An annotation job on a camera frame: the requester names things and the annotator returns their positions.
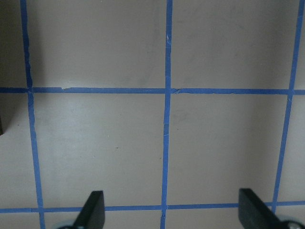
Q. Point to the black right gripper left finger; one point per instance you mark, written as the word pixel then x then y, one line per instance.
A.
pixel 92 215

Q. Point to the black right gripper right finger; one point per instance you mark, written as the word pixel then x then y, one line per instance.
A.
pixel 254 214

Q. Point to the dark brown wooden cabinet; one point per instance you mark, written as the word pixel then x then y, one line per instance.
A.
pixel 12 69

